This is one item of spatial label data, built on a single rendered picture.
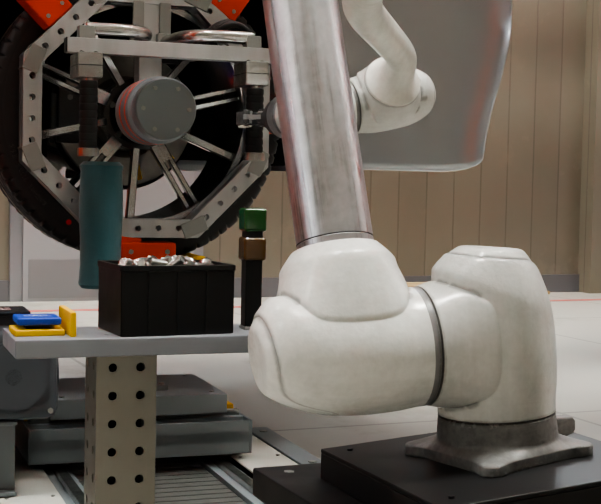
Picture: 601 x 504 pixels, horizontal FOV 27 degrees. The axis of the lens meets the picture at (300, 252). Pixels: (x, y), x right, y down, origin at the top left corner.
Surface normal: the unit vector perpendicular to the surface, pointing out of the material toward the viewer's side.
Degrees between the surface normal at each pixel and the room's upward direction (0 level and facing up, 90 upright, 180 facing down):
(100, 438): 90
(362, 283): 69
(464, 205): 90
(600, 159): 90
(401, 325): 59
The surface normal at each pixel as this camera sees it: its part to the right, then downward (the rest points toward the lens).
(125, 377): 0.34, 0.06
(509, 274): 0.26, -0.42
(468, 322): 0.11, -0.24
